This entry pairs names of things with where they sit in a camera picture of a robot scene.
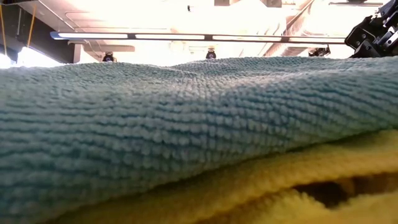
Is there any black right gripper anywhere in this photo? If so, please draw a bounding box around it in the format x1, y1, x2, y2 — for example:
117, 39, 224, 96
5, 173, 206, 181
344, 0, 398, 59

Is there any yellow microfiber towel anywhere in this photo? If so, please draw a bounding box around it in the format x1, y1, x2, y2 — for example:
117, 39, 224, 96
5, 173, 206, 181
46, 129, 398, 224

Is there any blue microfiber towel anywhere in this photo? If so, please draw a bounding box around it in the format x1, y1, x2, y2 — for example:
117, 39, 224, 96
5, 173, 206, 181
0, 55, 398, 224

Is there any black ceiling spotlight cluster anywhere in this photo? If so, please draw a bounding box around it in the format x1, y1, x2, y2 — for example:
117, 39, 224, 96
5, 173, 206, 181
307, 45, 331, 58

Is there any long linear ceiling light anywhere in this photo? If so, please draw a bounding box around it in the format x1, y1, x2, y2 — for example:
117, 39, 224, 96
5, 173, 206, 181
49, 30, 348, 44

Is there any large bright window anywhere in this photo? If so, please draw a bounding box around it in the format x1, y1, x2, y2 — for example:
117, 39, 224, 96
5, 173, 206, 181
0, 46, 65, 69

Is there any silver round ventilation duct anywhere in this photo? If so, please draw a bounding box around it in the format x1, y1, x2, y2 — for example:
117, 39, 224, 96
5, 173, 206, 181
264, 0, 315, 57

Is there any yellow hanging cable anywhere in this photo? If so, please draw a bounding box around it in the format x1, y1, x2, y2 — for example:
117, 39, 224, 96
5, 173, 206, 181
26, 4, 37, 48
0, 4, 7, 56

